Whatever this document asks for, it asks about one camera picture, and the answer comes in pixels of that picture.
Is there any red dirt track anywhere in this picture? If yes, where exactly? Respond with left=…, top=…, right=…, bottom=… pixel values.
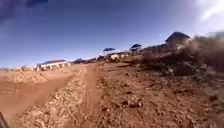
left=0, top=62, right=224, bottom=128

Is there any long low building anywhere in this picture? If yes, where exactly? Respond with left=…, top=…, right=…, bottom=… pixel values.
left=35, top=58, right=72, bottom=71

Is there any pale gravel strip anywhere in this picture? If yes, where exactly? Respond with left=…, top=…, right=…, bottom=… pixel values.
left=18, top=66, right=88, bottom=128

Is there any dark peaked roof hut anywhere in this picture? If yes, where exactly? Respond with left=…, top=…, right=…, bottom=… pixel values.
left=164, top=31, right=192, bottom=48

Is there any dry scrub bank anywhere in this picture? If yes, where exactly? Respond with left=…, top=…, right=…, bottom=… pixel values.
left=131, top=31, right=224, bottom=81

